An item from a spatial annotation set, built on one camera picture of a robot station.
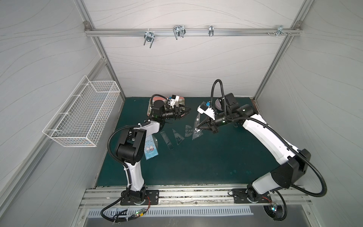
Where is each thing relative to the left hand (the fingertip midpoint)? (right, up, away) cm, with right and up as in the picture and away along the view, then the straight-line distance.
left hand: (190, 111), depth 82 cm
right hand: (+4, -7, -11) cm, 14 cm away
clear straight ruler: (-15, -20, +14) cm, 29 cm away
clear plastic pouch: (+3, -10, -13) cm, 17 cm away
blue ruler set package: (-25, -23, +9) cm, 36 cm away
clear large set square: (-8, -19, +16) cm, 25 cm away
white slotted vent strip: (-18, -50, -12) cm, 55 cm away
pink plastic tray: (-21, +2, -9) cm, 23 cm away
